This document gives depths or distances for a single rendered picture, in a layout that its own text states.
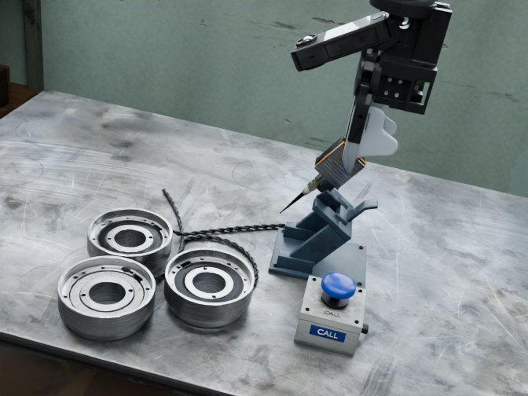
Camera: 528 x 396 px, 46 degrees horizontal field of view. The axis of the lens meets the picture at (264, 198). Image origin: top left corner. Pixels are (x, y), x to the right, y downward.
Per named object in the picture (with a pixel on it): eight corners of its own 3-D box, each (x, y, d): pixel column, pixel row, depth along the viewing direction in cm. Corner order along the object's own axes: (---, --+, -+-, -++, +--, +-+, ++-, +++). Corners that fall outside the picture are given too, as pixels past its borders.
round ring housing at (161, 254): (117, 294, 74) (118, 266, 72) (71, 249, 80) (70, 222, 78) (186, 263, 81) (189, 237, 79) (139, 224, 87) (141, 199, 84)
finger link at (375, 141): (387, 189, 74) (407, 115, 70) (338, 179, 74) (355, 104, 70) (386, 180, 77) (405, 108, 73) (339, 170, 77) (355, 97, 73)
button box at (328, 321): (293, 342, 71) (300, 309, 69) (302, 302, 77) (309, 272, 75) (362, 360, 71) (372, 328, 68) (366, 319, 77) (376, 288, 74)
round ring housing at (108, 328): (95, 361, 65) (96, 331, 63) (39, 307, 70) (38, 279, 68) (172, 317, 72) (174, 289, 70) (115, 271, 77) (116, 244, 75)
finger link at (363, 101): (360, 148, 71) (378, 71, 67) (346, 145, 71) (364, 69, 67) (360, 135, 75) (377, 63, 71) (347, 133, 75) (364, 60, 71)
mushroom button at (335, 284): (312, 320, 71) (320, 286, 69) (317, 298, 75) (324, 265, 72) (346, 328, 71) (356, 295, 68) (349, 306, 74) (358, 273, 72)
